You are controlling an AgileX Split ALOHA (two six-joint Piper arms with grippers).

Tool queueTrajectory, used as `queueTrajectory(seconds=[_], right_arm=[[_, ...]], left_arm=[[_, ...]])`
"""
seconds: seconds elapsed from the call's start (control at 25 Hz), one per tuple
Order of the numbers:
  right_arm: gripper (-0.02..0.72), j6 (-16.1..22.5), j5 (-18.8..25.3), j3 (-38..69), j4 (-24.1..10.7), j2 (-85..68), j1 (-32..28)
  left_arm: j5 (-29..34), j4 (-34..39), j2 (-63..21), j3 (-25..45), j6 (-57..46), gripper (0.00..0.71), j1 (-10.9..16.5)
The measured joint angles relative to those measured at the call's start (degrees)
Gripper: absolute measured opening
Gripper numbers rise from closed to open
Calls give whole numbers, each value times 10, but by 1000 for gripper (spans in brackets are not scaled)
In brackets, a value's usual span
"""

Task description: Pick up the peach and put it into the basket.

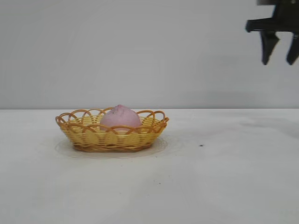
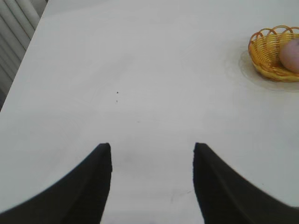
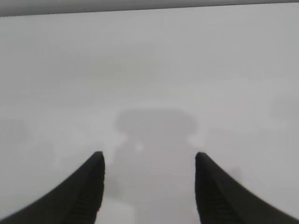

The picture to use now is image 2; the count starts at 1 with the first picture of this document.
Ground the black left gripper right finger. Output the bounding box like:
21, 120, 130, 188
192, 142, 299, 224

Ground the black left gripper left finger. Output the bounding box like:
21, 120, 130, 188
0, 142, 113, 224

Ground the pink peach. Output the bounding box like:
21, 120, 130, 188
279, 39, 299, 74

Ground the yellow woven plastic basket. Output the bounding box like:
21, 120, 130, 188
248, 25, 299, 83

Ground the white ribbed radiator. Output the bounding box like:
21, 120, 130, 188
0, 0, 49, 112

